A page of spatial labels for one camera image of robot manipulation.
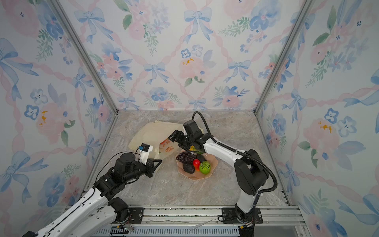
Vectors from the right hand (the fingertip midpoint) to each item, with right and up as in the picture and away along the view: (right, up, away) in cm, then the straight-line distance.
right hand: (172, 140), depth 84 cm
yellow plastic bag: (-9, +4, -2) cm, 10 cm away
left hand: (-4, -9, -10) cm, 14 cm away
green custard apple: (+18, -15, -2) cm, 24 cm away
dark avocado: (+9, -16, 0) cm, 18 cm away
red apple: (+14, -14, +1) cm, 19 cm away
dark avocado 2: (+16, -11, +4) cm, 20 cm away
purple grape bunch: (+7, -10, 0) cm, 12 cm away
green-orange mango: (+11, -4, -5) cm, 13 cm away
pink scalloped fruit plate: (+14, -20, +1) cm, 24 cm away
